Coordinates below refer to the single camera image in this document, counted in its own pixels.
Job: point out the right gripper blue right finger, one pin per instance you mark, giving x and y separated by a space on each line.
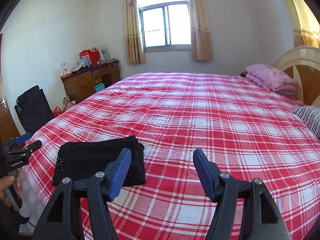
261 218

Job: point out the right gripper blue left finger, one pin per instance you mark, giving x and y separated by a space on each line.
61 217

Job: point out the black pants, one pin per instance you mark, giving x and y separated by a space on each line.
80 160

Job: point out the left hand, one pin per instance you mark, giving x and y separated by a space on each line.
5 182

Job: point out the brown wooden door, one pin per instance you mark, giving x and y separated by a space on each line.
8 126

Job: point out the black folding chair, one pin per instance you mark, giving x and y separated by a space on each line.
33 110

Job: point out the red white plaid bedsheet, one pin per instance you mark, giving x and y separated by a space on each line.
249 132

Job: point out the brown wooden desk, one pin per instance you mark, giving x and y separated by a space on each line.
81 85

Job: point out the striped pillow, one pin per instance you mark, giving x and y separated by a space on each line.
310 115

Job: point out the red gift bag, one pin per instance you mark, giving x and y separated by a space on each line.
92 56

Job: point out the pink folded quilt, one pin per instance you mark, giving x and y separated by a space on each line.
271 78

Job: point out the beige curtain left window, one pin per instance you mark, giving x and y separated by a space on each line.
134 47

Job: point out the wooden headboard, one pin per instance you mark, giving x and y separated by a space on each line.
302 64

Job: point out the beige curtain right of window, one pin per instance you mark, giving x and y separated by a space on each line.
201 40

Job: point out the beige curtain by headboard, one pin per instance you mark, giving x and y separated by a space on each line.
305 26

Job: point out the window with grey frame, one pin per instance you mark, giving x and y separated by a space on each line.
165 24

